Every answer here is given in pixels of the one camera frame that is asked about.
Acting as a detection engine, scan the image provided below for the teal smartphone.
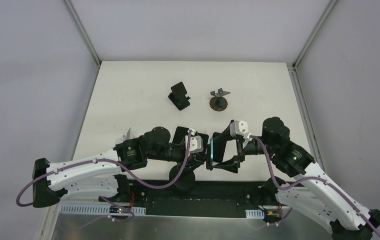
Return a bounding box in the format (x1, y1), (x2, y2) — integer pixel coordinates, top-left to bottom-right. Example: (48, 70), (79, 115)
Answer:
(206, 138), (214, 171)

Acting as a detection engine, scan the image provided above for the black pole phone stand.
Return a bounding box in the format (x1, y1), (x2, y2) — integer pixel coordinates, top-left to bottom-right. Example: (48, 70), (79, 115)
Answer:
(169, 163), (196, 195)

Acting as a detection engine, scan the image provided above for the black smartphone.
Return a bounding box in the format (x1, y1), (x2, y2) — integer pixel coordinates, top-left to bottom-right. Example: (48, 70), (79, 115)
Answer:
(172, 126), (189, 145)

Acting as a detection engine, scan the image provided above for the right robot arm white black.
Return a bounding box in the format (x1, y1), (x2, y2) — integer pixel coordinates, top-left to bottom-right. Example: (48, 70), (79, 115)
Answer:
(209, 116), (380, 240)

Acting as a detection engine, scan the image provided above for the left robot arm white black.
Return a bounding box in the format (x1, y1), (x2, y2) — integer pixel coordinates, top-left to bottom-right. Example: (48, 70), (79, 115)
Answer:
(31, 126), (209, 208)

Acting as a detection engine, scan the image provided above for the round wooden base phone stand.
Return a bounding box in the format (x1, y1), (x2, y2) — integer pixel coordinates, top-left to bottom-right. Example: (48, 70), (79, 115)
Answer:
(209, 88), (230, 112)

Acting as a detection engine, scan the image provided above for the black folding phone stand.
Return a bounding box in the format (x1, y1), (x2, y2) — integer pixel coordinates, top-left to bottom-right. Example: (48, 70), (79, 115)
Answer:
(168, 81), (191, 111)

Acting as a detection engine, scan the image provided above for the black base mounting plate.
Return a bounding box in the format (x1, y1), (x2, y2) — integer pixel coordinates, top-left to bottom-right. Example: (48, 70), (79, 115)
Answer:
(109, 180), (285, 218)

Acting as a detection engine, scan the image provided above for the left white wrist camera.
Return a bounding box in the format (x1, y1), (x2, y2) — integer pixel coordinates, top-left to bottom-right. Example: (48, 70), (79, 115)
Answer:
(185, 128), (204, 154)

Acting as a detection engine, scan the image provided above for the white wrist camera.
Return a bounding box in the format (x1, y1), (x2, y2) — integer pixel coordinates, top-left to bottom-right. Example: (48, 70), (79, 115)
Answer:
(230, 120), (252, 140)
(185, 128), (204, 154)

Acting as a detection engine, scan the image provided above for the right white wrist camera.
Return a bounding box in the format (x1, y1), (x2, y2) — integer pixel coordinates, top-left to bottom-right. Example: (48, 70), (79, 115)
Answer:
(230, 120), (252, 140)

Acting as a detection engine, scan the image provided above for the right white slotted cable duct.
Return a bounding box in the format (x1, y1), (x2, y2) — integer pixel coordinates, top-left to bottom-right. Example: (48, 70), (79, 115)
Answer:
(245, 209), (265, 220)

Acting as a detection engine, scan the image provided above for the right circuit board with wires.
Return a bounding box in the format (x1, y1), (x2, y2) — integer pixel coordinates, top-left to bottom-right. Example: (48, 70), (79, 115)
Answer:
(264, 207), (283, 222)

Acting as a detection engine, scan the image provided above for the circuit board with wires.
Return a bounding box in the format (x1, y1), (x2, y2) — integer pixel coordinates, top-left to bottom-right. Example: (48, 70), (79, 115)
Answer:
(109, 192), (135, 216)
(264, 207), (283, 222)

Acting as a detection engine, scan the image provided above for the left circuit board with wires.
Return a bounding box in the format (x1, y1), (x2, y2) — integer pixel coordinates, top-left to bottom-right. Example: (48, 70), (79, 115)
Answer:
(109, 192), (135, 216)

